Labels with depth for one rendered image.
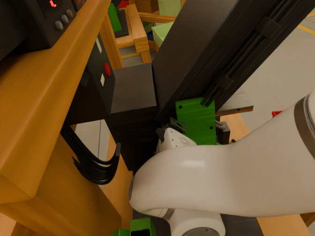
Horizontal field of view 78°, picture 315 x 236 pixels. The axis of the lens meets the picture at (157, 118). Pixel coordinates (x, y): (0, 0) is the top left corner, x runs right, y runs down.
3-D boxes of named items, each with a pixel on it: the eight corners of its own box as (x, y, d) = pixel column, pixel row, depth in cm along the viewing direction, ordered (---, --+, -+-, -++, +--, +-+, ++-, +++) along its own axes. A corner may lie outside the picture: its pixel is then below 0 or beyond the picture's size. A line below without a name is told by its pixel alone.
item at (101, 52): (117, 78, 56) (98, 24, 46) (112, 118, 44) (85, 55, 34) (75, 86, 57) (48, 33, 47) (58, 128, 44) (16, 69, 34)
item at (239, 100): (236, 87, 85) (236, 81, 83) (252, 111, 73) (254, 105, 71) (147, 103, 86) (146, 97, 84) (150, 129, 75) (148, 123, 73)
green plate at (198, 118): (209, 139, 73) (206, 86, 63) (216, 153, 65) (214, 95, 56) (179, 145, 73) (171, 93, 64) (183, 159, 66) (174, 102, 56)
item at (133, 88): (162, 118, 107) (151, 62, 84) (169, 165, 85) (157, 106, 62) (129, 124, 108) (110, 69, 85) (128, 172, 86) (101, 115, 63)
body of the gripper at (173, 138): (211, 168, 43) (199, 140, 53) (175, 147, 40) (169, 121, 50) (190, 189, 46) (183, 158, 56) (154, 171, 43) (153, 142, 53)
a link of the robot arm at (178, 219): (155, 185, 42) (194, 195, 44) (158, 250, 30) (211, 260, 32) (170, 155, 38) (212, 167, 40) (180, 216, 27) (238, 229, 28)
